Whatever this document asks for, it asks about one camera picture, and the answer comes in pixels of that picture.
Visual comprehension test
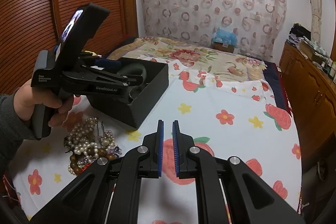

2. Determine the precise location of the stack of folded clothes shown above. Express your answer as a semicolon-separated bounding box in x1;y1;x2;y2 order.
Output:
286;23;311;46

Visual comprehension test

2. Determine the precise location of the green jade bangle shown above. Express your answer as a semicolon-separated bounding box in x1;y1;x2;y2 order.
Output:
117;63;147;101

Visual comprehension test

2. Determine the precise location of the person's left hand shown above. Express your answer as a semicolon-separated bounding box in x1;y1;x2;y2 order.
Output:
14;79;74;127

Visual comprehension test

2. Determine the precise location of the floral bed quilt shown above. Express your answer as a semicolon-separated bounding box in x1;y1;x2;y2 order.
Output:
108;36;266;82

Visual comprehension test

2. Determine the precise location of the black open jewelry box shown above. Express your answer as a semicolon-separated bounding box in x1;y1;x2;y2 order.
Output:
87;58;169;129

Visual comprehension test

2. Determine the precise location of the flat cardboard box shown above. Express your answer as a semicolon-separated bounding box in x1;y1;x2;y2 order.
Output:
299;41;325;64

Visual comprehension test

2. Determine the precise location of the cardboard box with blue tissue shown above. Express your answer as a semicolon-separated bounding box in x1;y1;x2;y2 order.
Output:
211;28;238;53

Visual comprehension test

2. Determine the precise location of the wooden sideboard cabinet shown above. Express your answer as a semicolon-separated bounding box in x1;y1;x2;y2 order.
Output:
280;42;335;169

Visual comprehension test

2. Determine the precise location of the wooden louvered wardrobe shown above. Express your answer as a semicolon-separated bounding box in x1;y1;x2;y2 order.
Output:
0;0;138;96

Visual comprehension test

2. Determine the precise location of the brown wooden bead bracelet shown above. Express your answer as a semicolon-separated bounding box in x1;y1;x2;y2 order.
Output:
69;147;116;176

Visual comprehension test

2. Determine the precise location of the circle pattern sheer curtain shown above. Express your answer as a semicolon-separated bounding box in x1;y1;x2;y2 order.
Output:
141;0;286;61

